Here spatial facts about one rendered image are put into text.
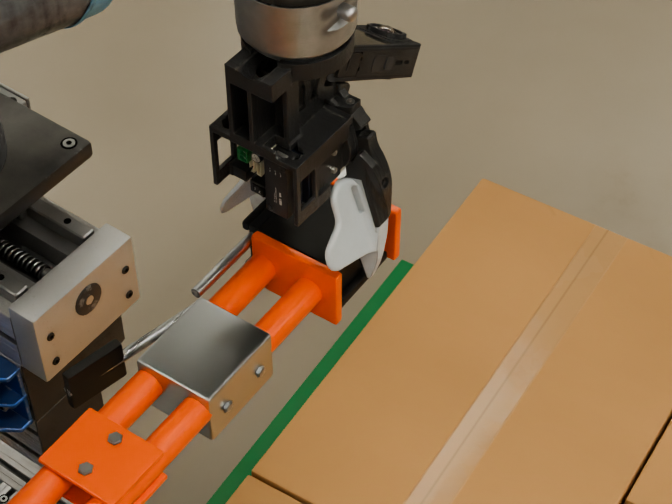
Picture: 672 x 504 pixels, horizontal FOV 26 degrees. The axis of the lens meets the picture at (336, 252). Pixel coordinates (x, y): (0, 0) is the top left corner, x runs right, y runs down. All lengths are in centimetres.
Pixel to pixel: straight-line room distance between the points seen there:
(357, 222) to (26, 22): 46
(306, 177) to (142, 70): 222
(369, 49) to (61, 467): 33
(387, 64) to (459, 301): 99
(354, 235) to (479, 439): 84
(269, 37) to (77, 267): 56
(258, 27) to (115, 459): 28
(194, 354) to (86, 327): 46
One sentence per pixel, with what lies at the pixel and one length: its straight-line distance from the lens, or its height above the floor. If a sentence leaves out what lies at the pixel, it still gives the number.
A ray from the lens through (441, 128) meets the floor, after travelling 299.
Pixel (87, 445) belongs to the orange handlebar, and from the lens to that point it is 94.
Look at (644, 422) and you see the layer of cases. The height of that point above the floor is 54.
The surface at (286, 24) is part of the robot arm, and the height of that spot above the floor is 147.
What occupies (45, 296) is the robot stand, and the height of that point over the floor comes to 99.
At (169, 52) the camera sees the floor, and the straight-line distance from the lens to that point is 318.
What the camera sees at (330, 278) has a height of 126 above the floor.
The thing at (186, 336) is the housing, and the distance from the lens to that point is 98.
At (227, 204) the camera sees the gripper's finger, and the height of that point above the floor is 128.
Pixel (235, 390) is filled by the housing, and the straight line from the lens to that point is 97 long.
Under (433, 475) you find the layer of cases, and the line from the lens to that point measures 177.
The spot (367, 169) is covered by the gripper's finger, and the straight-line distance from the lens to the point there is 97.
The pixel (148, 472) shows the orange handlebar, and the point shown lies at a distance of 93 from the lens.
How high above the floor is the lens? 201
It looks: 47 degrees down
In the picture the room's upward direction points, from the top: straight up
